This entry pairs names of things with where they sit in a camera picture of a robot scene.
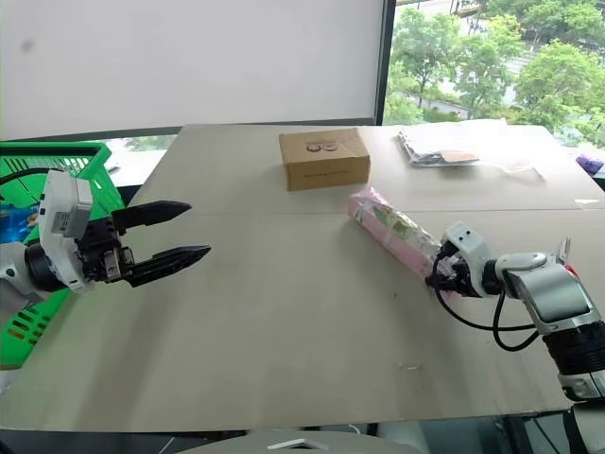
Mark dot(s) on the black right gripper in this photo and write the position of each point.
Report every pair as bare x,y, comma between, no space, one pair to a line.
461,276

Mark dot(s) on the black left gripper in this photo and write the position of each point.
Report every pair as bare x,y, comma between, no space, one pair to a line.
97,255

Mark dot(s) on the pink long package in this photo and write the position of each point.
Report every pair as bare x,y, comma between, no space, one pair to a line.
392,227

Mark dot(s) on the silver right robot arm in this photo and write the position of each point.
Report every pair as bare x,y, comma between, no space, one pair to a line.
553,295

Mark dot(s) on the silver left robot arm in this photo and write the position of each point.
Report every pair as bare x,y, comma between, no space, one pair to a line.
14,279

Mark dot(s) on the green plastic basket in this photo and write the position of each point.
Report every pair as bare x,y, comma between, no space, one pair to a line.
94,182

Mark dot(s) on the clear bag with papers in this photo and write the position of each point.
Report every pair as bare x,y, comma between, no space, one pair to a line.
432,149

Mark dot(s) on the crumpled clear plastic wrap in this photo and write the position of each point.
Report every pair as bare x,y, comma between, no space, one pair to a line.
513,158

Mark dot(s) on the blue packet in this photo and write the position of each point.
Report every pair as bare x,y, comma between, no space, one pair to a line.
16,222

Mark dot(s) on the brown cardboard box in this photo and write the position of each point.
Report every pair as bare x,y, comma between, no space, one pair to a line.
326,161

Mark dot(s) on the white roller blind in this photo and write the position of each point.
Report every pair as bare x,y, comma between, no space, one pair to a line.
189,61

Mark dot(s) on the purple object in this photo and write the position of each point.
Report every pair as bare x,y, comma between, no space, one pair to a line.
591,163

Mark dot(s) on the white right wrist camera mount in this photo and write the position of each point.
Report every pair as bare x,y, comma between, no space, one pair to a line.
468,243

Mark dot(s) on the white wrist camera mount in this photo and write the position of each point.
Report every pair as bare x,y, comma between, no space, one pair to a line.
468,243
59,208

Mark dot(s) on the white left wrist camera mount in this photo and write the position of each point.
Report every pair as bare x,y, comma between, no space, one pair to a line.
59,208

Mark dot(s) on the black window frame post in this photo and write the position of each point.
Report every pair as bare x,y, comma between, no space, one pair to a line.
385,61

